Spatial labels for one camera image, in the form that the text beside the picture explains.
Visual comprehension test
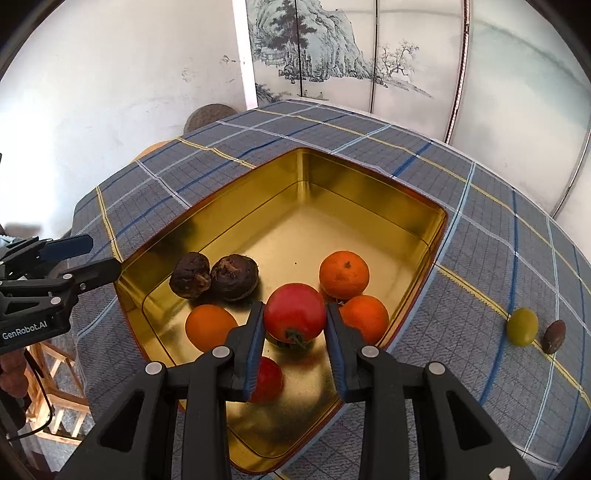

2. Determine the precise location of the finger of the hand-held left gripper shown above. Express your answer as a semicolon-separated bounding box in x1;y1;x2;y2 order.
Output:
0;257;123;308
0;234;94;280

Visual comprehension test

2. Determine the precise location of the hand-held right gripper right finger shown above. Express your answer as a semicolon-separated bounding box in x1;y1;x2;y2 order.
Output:
324;302;539;480

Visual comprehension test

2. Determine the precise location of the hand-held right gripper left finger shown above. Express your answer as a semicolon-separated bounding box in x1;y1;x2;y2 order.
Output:
55;300;267;480

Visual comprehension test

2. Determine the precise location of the red tomato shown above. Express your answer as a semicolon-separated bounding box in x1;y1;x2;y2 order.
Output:
252;356;284;404
263;283;328;344

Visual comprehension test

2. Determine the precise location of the orange mandarin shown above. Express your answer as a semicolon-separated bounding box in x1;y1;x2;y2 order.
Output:
339;295;390;346
318;250;370;300
185;305;239;352

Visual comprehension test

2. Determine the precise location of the large dark brown wrinkled fruit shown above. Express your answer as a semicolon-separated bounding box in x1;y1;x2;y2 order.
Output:
210;254;260;302

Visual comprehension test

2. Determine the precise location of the red and gold tin box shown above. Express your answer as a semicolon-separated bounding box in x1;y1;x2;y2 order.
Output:
113;148;450;475

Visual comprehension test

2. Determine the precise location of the person's left hand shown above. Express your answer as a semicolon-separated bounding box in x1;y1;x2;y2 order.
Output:
0;353;31;398

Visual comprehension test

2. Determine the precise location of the round brown stool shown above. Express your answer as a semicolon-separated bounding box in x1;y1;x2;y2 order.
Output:
185;104;238;134

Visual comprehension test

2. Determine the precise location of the landscape painted folding screen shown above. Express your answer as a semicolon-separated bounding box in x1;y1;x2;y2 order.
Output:
245;0;591;217

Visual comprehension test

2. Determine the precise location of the wooden stool frame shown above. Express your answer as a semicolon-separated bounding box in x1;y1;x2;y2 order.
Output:
25;340;93;445

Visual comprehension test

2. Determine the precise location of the black cable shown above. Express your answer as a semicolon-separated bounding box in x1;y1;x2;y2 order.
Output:
8;353;54;439

